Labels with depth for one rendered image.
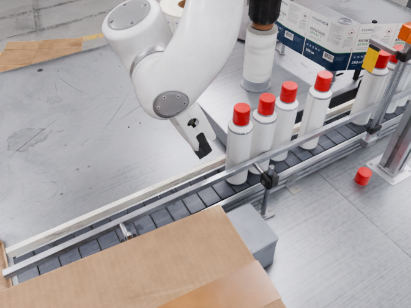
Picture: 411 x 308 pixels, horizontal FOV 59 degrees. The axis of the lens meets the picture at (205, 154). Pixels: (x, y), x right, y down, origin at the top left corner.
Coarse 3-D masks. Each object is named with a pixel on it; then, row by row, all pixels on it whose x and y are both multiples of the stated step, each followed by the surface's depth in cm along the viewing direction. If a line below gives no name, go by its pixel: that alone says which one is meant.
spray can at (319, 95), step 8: (320, 72) 78; (328, 72) 78; (320, 80) 77; (328, 80) 77; (312, 88) 80; (320, 88) 78; (328, 88) 78; (312, 96) 80; (320, 96) 79; (328, 96) 79; (312, 104) 81; (320, 104) 80; (328, 104) 81; (304, 112) 85; (312, 112) 82; (320, 112) 82; (304, 120) 85; (312, 120) 84; (320, 120) 83; (304, 128) 86; (312, 128) 85; (304, 144) 89; (312, 144) 89
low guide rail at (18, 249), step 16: (336, 112) 97; (224, 160) 84; (176, 176) 79; (192, 176) 81; (144, 192) 76; (112, 208) 74; (64, 224) 70; (80, 224) 72; (32, 240) 68; (48, 240) 70
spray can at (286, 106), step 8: (288, 88) 74; (296, 88) 74; (280, 96) 76; (288, 96) 75; (280, 104) 76; (288, 104) 76; (296, 104) 77; (280, 112) 77; (288, 112) 76; (296, 112) 78; (280, 120) 78; (288, 120) 78; (280, 128) 80; (288, 128) 80; (280, 136) 81; (288, 136) 82; (280, 144) 83; (272, 160) 87; (280, 160) 87
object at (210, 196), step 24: (384, 120) 98; (336, 144) 92; (288, 168) 86; (168, 192) 81; (216, 192) 81; (120, 216) 76; (144, 216) 76; (168, 216) 76; (96, 240) 72; (48, 264) 68
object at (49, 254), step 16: (400, 96) 93; (368, 112) 89; (320, 128) 84; (288, 144) 80; (256, 160) 76; (224, 176) 73; (176, 192) 70; (192, 192) 71; (144, 208) 67; (160, 208) 69; (112, 224) 65; (80, 240) 63; (48, 256) 61; (16, 272) 59
